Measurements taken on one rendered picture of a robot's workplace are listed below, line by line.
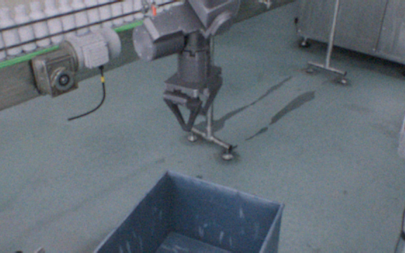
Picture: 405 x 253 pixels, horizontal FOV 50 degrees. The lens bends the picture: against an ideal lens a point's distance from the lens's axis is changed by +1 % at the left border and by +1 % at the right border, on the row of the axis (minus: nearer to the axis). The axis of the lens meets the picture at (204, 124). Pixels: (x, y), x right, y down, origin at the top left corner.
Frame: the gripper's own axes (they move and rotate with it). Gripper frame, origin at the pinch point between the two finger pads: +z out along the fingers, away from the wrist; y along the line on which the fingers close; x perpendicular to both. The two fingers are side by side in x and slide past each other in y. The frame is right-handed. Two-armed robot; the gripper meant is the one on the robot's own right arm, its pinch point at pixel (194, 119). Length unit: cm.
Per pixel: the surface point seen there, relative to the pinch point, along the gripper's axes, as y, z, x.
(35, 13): -55, 10, -96
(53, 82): -44, 31, -83
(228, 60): -290, 125, -116
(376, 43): -329, 101, 7
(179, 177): -13.6, 28.2, -11.7
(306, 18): -350, 95, -61
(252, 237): -14.0, 40.6, 8.6
